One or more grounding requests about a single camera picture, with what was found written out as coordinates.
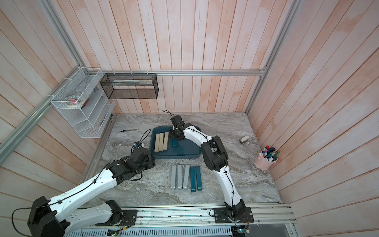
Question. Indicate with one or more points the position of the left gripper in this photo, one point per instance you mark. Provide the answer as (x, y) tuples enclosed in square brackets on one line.
[(151, 162)]

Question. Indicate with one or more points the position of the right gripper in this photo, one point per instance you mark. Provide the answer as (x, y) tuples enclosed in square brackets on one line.
[(172, 136)]

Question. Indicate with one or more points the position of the teal pliers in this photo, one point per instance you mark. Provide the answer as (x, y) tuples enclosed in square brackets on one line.
[(192, 179), (174, 143), (198, 178)]

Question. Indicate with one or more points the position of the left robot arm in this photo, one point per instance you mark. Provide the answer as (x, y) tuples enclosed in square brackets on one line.
[(61, 215)]

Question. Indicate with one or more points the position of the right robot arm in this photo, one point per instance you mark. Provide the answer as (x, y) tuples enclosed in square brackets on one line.
[(216, 159)]

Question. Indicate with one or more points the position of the teal plastic storage box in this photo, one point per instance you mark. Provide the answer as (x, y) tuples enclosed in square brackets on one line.
[(185, 149)]

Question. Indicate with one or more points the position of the grey pliers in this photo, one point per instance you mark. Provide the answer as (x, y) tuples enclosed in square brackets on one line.
[(179, 177), (186, 177), (173, 177)]

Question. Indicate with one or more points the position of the small beige roll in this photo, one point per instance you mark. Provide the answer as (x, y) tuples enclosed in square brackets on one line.
[(244, 139)]

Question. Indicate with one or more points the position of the black mesh basket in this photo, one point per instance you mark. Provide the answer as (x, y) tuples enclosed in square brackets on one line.
[(130, 85)]

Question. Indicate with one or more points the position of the tape roll in rack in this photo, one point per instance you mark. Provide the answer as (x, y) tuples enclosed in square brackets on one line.
[(74, 101)]

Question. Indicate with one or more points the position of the pink pen cup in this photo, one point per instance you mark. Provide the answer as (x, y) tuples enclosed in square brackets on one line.
[(267, 157)]

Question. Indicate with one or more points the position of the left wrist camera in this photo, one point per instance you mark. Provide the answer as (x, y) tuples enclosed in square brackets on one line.
[(137, 144)]

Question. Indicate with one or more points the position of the white wire shelf rack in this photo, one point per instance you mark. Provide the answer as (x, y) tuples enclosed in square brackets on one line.
[(90, 120)]

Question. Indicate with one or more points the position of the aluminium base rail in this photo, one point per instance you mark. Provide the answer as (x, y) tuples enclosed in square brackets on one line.
[(258, 220)]

